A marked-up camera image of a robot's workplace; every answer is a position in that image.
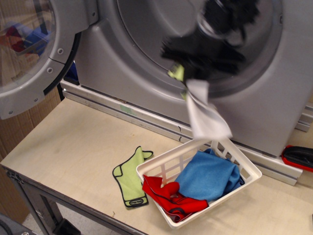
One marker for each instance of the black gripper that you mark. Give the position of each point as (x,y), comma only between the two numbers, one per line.
(202,55)

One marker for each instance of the green sock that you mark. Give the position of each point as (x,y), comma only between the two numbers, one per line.
(177,72)
(128,181)

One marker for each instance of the white cloth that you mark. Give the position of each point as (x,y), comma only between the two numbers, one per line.
(206,122)

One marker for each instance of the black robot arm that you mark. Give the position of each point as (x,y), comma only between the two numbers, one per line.
(226,20)

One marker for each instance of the grey toy washing machine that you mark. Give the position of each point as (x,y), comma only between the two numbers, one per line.
(119,56)

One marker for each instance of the blue bin behind machine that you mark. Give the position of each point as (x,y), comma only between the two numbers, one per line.
(72,76)

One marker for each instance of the white plastic basket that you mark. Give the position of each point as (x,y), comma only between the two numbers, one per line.
(170,164)

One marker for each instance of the blue cloth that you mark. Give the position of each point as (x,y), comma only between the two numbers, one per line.
(209,177)

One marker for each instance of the red black tool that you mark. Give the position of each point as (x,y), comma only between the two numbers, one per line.
(299,157)

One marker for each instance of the red cloth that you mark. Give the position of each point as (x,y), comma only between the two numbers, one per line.
(175,205)

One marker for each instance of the green sock on table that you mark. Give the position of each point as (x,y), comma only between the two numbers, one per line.
(128,181)

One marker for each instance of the grey washer door clear window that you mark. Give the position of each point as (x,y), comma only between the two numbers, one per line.
(38,43)

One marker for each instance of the aluminium extrusion rail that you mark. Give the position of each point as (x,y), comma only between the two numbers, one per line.
(272,166)

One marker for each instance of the metal table frame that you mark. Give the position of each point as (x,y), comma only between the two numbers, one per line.
(42,203)

